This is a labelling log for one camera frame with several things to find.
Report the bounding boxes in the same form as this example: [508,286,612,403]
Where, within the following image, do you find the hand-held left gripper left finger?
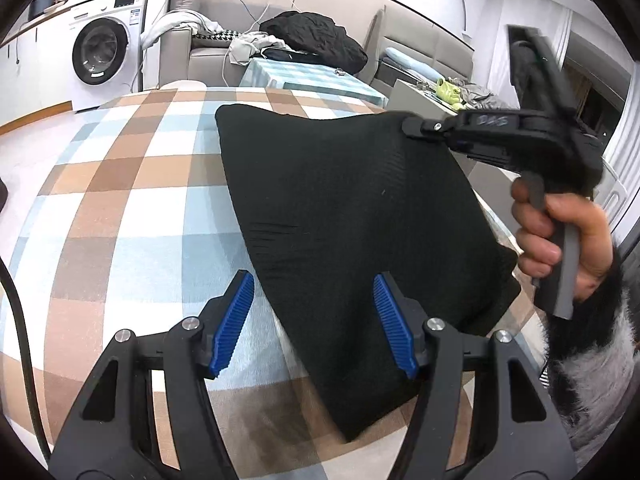
[47,270,256,480]

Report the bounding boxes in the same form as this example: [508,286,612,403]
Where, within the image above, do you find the light grey blanket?
[141,9,223,48]

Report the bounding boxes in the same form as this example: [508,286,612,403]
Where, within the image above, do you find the brown blue checked tablecloth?
[0,87,551,480]

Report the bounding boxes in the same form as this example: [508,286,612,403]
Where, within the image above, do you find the light blue pillow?
[382,47,433,78]

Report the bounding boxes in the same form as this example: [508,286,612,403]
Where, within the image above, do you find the white curtain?
[507,0,575,91]

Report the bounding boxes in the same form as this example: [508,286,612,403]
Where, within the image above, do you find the blue checked small table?
[239,57,388,108]

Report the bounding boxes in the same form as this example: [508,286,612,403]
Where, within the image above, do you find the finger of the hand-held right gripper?
[402,114,455,141]

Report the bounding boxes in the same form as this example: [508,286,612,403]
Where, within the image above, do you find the black knit sweater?
[215,103,521,443]

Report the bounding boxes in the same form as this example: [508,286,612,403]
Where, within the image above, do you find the person's right hand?
[510,180,616,306]

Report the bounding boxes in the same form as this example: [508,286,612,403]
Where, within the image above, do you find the grey garment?
[228,32,286,67]

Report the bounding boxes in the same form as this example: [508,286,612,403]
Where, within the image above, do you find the white kitchen counter cabinet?
[0,0,76,128]

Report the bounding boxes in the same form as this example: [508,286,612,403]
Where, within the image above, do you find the person's right forearm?
[537,255,640,456]

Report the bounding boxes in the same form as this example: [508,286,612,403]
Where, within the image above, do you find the green frog toy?
[435,78,463,104]

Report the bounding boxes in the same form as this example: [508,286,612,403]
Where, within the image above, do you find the grey sofa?
[159,0,371,92]

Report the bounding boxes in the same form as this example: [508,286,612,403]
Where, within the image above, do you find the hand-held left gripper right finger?
[372,272,578,480]

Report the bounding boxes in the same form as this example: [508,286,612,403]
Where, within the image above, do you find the grey crumpled clothes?
[445,77,503,109]

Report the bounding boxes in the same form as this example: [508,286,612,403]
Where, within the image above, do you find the houndstooth pillow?
[192,29,243,44]

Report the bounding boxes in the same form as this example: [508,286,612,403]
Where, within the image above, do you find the black cable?
[0,255,53,466]

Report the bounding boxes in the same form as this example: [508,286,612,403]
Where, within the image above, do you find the black puffy jacket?
[259,10,369,73]

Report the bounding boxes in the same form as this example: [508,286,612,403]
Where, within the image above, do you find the white washing machine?
[65,0,151,113]

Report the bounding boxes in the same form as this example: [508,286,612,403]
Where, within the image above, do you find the beige cabinet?
[387,78,501,122]

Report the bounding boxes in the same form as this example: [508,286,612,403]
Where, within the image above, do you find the beige padded headboard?
[367,5,476,86]

